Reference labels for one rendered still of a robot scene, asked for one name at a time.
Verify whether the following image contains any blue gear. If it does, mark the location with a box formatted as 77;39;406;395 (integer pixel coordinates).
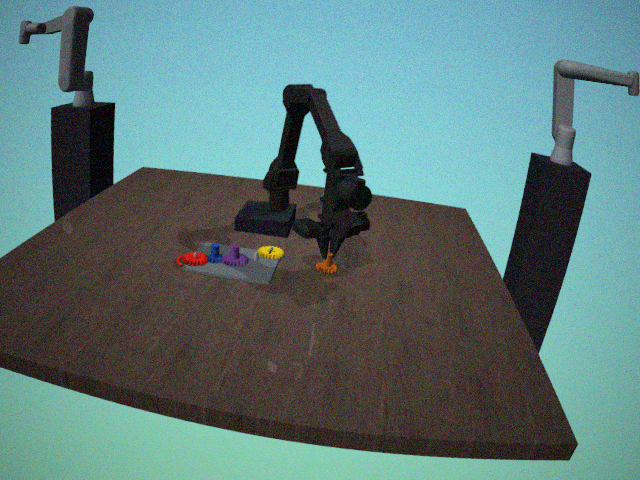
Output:
207;243;223;263

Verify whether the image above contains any red gear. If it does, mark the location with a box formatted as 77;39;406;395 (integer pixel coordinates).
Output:
182;252;208;266

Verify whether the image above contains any yellow gear with black stripe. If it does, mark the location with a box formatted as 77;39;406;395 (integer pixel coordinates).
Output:
258;246;284;260

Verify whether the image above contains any purple gear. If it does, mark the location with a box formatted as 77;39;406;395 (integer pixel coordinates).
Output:
221;244;248;267

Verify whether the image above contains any orange gear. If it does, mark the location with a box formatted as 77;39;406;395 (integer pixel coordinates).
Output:
316;252;338;274

